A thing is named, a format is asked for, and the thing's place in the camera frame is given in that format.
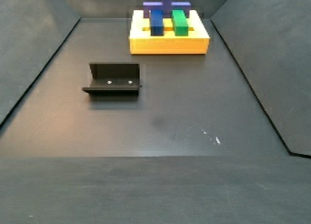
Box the yellow wooden puzzle board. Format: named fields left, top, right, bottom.
left=128, top=10, right=210, bottom=55

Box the green puzzle block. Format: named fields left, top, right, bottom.
left=171, top=10, right=190, bottom=36

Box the blue puzzle block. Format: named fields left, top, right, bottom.
left=150, top=10, right=164, bottom=36

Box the purple cross puzzle block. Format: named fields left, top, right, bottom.
left=143, top=0, right=192, bottom=18

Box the black angle bracket stand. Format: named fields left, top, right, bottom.
left=83, top=63, right=142, bottom=94

